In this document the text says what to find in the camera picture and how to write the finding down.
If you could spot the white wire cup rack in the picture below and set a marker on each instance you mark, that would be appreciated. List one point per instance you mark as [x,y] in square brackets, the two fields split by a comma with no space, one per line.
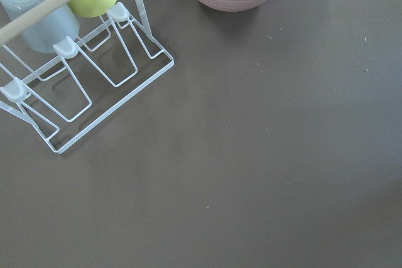
[64,74]

